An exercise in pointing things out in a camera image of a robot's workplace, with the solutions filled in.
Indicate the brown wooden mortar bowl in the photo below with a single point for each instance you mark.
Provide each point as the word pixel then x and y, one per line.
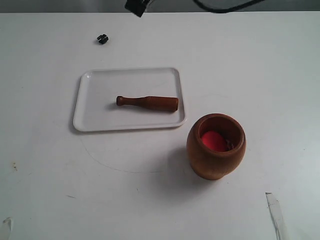
pixel 208 163

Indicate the red ball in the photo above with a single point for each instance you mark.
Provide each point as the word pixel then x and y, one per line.
pixel 214 141

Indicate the white rectangular plastic tray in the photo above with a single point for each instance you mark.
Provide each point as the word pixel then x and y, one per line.
pixel 96 109

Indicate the brown wooden pestle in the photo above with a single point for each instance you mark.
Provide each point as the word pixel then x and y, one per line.
pixel 155 103

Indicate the small black plastic clip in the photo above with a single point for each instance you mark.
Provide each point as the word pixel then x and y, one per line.
pixel 102 39

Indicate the clear tape strip right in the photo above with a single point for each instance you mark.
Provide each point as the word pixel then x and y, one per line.
pixel 277 217

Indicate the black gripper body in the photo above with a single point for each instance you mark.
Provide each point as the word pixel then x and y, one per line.
pixel 137 7

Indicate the clear tape piece left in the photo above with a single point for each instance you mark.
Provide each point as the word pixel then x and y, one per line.
pixel 6 229

